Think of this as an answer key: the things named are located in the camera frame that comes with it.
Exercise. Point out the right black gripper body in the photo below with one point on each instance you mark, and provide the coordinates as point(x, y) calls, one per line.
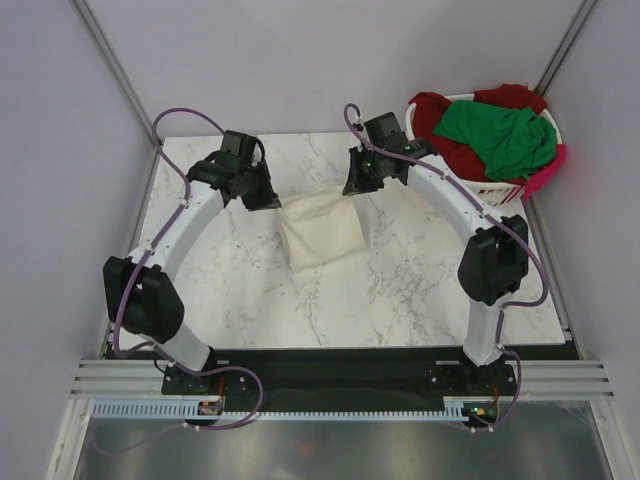
point(373, 171)

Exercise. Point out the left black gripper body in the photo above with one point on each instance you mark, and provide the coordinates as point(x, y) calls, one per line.
point(247, 182)

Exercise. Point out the cream white t shirt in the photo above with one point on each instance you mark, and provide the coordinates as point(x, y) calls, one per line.
point(319, 227)

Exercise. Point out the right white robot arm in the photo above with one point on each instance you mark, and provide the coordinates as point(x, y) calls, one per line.
point(496, 249)

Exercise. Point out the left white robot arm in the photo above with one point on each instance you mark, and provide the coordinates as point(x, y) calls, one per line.
point(140, 294)

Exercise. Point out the dark red t shirt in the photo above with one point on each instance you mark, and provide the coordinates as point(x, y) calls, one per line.
point(497, 136)

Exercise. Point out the white laundry basket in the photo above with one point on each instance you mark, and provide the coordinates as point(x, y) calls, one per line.
point(500, 192)

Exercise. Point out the green t shirt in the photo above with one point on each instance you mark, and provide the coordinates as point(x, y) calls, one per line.
point(511, 143)

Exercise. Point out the pink t shirt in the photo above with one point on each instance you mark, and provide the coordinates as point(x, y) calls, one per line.
point(541, 178)

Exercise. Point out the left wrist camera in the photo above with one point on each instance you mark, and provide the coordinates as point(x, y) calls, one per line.
point(239, 146)

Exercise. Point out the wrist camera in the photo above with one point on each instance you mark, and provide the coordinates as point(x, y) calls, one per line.
point(239, 146)
point(385, 132)

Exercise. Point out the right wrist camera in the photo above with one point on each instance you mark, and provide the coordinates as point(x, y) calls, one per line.
point(385, 132)

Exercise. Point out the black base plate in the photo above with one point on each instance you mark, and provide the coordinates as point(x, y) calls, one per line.
point(386, 377)

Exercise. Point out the aluminium frame rail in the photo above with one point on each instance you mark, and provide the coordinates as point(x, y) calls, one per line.
point(114, 67)

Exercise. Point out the white slotted cable duct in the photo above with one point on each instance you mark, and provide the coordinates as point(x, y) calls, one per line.
point(190, 408)

